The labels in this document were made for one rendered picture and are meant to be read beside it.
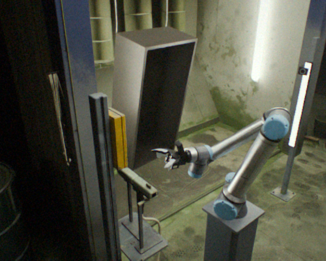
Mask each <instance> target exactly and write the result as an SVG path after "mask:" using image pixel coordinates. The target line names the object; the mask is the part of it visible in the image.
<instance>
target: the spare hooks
mask: <svg viewBox="0 0 326 261"><path fill-rule="evenodd" d="M58 73H59V71H52V72H49V73H46V77H47V79H48V78H49V81H50V84H51V89H52V93H53V99H54V106H55V112H56V113H57V119H58V118H59V119H58V125H59V124H60V125H59V131H60V130H61V131H60V137H61V142H62V148H63V153H62V154H63V155H65V157H66V162H67V166H69V164H68V163H70V162H71V159H70V158H69V161H67V156H66V148H65V143H66V147H67V148H71V145H70V146H68V145H67V142H66V136H65V130H64V128H65V125H64V124H63V119H62V113H61V105H60V98H59V88H58V83H59V86H60V89H61V92H62V88H61V85H60V82H59V79H58V77H59V75H58ZM51 74H52V75H51ZM52 78H53V80H54V87H55V91H56V95H57V99H56V95H55V92H54V87H53V81H52ZM62 95H63V97H64V94H63V92H62ZM64 101H65V97H64ZM57 102H58V104H57ZM65 103H66V102H65ZM61 120H62V125H61ZM62 126H63V130H64V136H63V131H62ZM64 139H65V143H64Z"/></svg>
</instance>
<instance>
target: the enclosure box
mask: <svg viewBox="0 0 326 261"><path fill-rule="evenodd" d="M197 41H198V39H197V37H194V36H192V35H189V34H186V33H184V32H181V31H179V30H176V29H174V28H172V27H161V28H152V29H143V30H134V31H128V32H120V33H116V39H115V58H114V78H113V89H112V108H113V109H115V110H117V111H118V112H119V113H122V114H124V115H125V120H126V139H127V157H128V168H129V169H130V170H131V171H134V170H136V169H137V168H139V167H141V166H142V165H145V164H147V163H149V162H151V161H153V160H155V159H158V157H157V153H156V152H151V151H152V150H156V149H161V148H167V149H171V150H174V149H175V142H176V140H177V135H178V130H179V127H180V122H181V116H182V113H183V107H184V103H185V97H186V92H187V86H188V83H189V78H190V73H191V70H192V65H193V60H194V56H195V51H196V46H197Z"/></svg>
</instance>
